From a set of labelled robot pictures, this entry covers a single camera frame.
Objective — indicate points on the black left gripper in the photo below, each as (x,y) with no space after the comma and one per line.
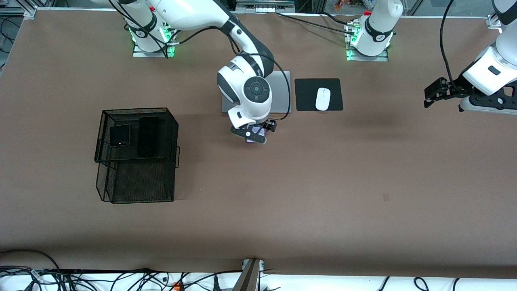
(455,88)

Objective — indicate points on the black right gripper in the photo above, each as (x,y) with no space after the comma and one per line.
(270,125)

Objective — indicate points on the lavender flip phone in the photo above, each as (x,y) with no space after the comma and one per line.
(259,131)

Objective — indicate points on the long black smartphone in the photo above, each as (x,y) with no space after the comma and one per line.
(147,137)

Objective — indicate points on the black flip phone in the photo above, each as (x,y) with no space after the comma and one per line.
(120,135)

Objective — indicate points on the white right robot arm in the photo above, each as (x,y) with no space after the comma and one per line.
(194,16)

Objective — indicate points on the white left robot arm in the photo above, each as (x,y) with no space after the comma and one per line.
(377,28)

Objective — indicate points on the silver closed laptop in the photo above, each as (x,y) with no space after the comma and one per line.
(280,93)

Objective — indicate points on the black mouse pad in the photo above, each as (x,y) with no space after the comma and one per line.
(307,95)

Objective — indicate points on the white computer mouse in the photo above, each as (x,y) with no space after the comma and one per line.
(323,99)

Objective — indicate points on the silver power strip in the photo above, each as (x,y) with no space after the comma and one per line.
(262,9)

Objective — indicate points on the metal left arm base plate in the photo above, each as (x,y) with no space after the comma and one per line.
(381,57)

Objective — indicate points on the aluminium corner bracket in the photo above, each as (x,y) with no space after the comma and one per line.
(493,21)
(30,11)

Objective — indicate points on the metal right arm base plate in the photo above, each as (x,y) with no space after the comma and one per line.
(139,53)

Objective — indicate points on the grey aluminium camera post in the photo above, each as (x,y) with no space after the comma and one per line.
(248,277)

